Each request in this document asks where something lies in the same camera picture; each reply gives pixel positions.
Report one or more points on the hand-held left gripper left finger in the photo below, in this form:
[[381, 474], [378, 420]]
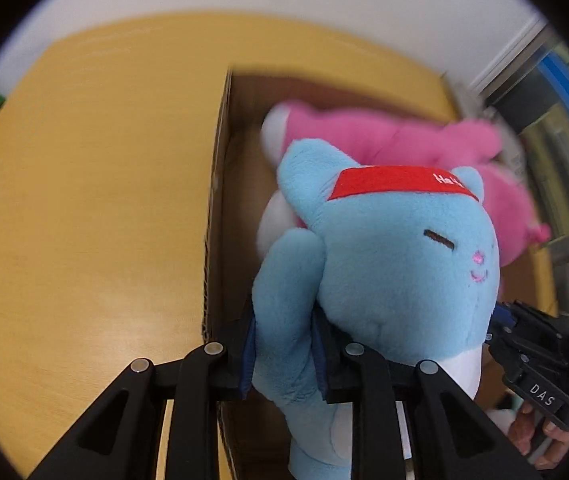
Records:
[[244, 355]]

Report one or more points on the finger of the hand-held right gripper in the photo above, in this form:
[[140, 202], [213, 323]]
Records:
[[524, 327]]

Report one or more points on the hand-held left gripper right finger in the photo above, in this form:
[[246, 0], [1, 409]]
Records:
[[323, 360]]

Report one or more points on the blue plush toy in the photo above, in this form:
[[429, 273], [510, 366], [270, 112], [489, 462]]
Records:
[[389, 270]]

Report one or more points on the cardboard box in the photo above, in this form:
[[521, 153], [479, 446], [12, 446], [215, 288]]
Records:
[[224, 210]]

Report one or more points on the person's right hand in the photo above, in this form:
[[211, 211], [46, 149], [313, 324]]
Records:
[[526, 432]]

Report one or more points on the pink plush toy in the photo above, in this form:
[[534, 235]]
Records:
[[414, 145]]

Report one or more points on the white window frame post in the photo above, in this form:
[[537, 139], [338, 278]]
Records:
[[506, 55]]

